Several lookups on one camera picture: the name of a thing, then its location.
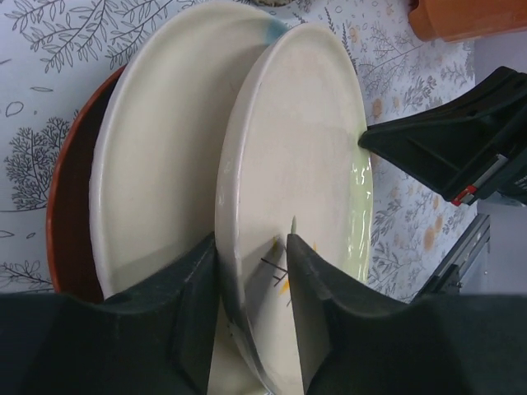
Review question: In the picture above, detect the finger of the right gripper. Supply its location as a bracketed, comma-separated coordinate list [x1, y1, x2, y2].
[358, 67, 526, 206]

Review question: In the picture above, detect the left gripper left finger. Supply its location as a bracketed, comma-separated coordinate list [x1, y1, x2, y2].
[1, 235, 218, 394]

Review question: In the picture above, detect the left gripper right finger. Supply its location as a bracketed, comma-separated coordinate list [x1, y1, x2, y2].
[287, 234, 526, 394]

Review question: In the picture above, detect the cream floral plate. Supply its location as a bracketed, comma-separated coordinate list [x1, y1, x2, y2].
[215, 23, 373, 394]

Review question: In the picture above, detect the cream and blue plate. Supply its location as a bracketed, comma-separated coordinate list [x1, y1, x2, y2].
[89, 1, 287, 297]

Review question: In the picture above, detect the orange plastic bin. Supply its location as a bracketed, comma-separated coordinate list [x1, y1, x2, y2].
[408, 0, 526, 42]

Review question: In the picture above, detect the red scalloped plate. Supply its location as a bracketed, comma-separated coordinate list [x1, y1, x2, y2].
[45, 67, 124, 303]

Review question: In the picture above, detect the floral table mat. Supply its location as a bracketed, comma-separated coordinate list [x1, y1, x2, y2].
[1, 1, 476, 302]

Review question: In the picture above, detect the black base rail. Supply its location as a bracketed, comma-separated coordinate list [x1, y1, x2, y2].
[414, 214, 491, 300]

